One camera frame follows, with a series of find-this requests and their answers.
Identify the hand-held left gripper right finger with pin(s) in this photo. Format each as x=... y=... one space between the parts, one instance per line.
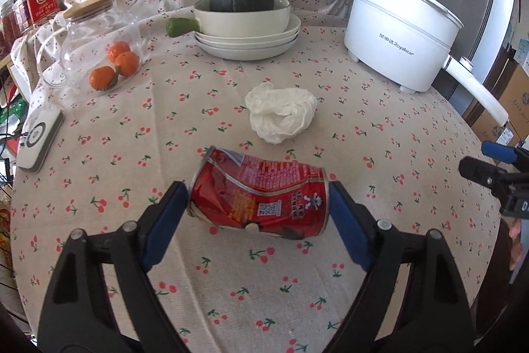
x=351 y=225

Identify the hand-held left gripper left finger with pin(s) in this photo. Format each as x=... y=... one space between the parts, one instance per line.
x=165 y=225

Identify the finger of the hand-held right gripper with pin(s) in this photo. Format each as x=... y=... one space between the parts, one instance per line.
x=498 y=151
x=483 y=173

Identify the crushed red drink can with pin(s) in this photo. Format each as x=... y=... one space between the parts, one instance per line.
x=260 y=196

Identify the cardboard box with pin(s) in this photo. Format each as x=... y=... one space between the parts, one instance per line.
x=516 y=96

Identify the cherry print tablecloth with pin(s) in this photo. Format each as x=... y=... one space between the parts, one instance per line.
x=268 y=287

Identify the crumpled white tissue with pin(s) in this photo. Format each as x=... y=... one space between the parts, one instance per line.
x=281 y=113

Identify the white electric cooking pot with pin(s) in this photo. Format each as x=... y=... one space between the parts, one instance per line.
x=396 y=38

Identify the orange tangerine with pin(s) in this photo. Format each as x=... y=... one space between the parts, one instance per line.
x=102 y=78
x=127 y=64
x=120 y=49

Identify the white plate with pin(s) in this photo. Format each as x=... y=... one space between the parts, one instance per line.
x=294 y=29
x=248 y=53

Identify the glass pitcher with wooden lid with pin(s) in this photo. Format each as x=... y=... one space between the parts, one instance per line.
x=82 y=43

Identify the jar of red dried berries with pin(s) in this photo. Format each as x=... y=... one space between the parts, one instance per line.
x=12 y=22

